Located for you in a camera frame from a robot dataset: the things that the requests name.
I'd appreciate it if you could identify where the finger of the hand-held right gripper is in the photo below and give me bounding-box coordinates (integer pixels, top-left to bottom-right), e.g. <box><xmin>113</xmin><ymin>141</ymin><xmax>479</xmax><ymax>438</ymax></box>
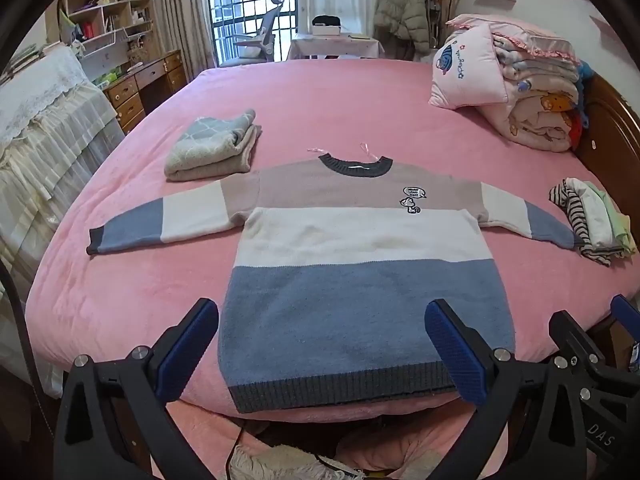
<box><xmin>610</xmin><ymin>294</ymin><xmax>640</xmax><ymax>347</ymax></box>
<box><xmin>548</xmin><ymin>310</ymin><xmax>608</xmax><ymax>368</ymax></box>

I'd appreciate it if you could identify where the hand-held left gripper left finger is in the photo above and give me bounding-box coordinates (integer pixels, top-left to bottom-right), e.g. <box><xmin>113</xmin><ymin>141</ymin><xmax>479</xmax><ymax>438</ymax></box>
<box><xmin>52</xmin><ymin>297</ymin><xmax>221</xmax><ymax>480</ymax></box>

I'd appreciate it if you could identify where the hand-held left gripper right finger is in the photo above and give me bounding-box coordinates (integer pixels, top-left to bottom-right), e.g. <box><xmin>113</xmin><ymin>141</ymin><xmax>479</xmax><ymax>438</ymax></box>
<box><xmin>424</xmin><ymin>298</ymin><xmax>592</xmax><ymax>480</ymax></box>

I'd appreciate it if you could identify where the striped knit sweater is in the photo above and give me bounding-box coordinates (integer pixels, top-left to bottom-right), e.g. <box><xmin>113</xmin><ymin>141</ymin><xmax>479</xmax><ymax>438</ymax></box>
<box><xmin>86</xmin><ymin>149</ymin><xmax>583</xmax><ymax>415</ymax></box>

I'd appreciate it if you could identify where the pale yellow folded garment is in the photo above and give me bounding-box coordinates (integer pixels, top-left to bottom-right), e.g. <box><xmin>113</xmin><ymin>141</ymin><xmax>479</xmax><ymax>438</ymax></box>
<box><xmin>617</xmin><ymin>212</ymin><xmax>639</xmax><ymax>256</ymax></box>

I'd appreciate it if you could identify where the light green folded garment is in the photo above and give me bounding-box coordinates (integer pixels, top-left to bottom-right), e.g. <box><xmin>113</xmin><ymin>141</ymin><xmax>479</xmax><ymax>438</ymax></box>
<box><xmin>587</xmin><ymin>184</ymin><xmax>632</xmax><ymax>256</ymax></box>

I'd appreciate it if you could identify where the white folded garment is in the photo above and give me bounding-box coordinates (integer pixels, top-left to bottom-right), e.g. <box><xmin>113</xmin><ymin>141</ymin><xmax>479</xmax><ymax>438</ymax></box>
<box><xmin>572</xmin><ymin>181</ymin><xmax>621</xmax><ymax>257</ymax></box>

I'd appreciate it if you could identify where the black white striped garment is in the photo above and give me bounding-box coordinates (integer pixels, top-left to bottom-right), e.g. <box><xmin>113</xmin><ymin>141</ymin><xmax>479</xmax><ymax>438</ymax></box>
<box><xmin>549</xmin><ymin>178</ymin><xmax>612</xmax><ymax>267</ymax></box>

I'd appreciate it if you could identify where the wooden headboard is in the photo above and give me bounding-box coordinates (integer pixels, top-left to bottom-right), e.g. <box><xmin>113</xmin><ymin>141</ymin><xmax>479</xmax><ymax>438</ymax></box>
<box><xmin>570</xmin><ymin>72</ymin><xmax>640</xmax><ymax>241</ymax></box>

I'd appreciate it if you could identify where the beige folded garment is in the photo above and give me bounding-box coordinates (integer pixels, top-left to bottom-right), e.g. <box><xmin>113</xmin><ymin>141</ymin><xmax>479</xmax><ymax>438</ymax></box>
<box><xmin>167</xmin><ymin>125</ymin><xmax>263</xmax><ymax>183</ymax></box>

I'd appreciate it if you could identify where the cartoon print folded quilt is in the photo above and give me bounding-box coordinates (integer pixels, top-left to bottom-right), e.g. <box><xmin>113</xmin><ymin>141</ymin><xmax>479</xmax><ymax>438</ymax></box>
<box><xmin>505</xmin><ymin>79</ymin><xmax>587</xmax><ymax>153</ymax></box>

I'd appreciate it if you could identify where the green patterned folded garment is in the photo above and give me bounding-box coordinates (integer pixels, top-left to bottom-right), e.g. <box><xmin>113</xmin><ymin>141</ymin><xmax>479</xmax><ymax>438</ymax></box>
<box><xmin>165</xmin><ymin>108</ymin><xmax>257</xmax><ymax>173</ymax></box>

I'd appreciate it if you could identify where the floral folded blanket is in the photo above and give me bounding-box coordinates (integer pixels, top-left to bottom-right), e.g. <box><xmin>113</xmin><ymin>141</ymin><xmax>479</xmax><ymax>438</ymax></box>
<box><xmin>492</xmin><ymin>35</ymin><xmax>581</xmax><ymax>92</ymax></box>

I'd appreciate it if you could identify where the wooden desk with drawers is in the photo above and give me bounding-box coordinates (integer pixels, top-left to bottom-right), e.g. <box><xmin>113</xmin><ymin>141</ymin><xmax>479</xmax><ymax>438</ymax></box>
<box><xmin>102</xmin><ymin>50</ymin><xmax>189</xmax><ymax>136</ymax></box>

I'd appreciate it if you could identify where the pink bed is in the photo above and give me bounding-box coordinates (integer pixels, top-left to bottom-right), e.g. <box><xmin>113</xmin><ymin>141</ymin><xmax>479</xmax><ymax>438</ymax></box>
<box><xmin>25</xmin><ymin>57</ymin><xmax>640</xmax><ymax>428</ymax></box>

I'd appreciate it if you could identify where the pink printed pillow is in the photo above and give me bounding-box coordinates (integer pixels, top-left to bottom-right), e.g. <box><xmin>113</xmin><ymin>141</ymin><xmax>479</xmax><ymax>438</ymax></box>
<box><xmin>429</xmin><ymin>24</ymin><xmax>516</xmax><ymax>110</ymax></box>

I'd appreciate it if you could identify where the pink ruffled pillow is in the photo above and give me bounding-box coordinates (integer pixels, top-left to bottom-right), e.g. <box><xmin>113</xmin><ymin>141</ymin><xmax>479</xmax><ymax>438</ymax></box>
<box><xmin>446</xmin><ymin>14</ymin><xmax>581</xmax><ymax>66</ymax></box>

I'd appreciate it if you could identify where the grey office chair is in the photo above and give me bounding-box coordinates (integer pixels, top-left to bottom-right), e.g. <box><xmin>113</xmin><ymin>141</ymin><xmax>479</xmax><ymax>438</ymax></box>
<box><xmin>220</xmin><ymin>0</ymin><xmax>287</xmax><ymax>66</ymax></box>

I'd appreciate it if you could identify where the beige curtain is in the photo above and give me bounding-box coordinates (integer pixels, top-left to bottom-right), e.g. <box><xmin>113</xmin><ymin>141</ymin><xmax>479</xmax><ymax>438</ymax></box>
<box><xmin>151</xmin><ymin>0</ymin><xmax>219</xmax><ymax>86</ymax></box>

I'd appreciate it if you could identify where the wooden bookshelf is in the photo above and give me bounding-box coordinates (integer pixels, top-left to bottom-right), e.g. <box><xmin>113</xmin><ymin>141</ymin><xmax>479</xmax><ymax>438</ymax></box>
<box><xmin>45</xmin><ymin>0</ymin><xmax>154</xmax><ymax>63</ymax></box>

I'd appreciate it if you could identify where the grey puffer coat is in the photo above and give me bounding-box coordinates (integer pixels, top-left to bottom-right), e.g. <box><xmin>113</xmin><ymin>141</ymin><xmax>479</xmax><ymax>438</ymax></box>
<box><xmin>375</xmin><ymin>0</ymin><xmax>435</xmax><ymax>55</ymax></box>

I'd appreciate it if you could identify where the wooden coat rack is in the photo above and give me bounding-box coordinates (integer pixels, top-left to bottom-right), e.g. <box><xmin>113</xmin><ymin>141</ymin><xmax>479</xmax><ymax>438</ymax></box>
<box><xmin>431</xmin><ymin>0</ymin><xmax>467</xmax><ymax>47</ymax></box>

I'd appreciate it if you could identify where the barred window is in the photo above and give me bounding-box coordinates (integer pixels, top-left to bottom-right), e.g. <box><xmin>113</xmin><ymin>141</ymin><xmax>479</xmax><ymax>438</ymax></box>
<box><xmin>202</xmin><ymin>0</ymin><xmax>302</xmax><ymax>67</ymax></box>

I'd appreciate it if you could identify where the thin black cable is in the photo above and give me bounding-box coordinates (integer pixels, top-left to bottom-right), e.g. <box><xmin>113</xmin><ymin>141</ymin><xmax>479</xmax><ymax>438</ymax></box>
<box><xmin>226</xmin><ymin>422</ymin><xmax>253</xmax><ymax>480</ymax></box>

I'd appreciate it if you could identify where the white wire rack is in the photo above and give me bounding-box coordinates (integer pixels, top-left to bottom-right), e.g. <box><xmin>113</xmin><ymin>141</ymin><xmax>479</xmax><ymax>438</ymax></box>
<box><xmin>75</xmin><ymin>19</ymin><xmax>154</xmax><ymax>62</ymax></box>

